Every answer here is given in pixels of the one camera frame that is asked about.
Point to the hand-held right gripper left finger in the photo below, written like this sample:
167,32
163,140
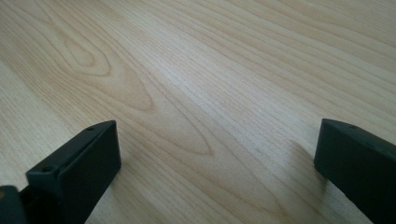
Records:
81,174

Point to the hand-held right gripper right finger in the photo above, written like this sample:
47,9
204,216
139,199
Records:
358,161

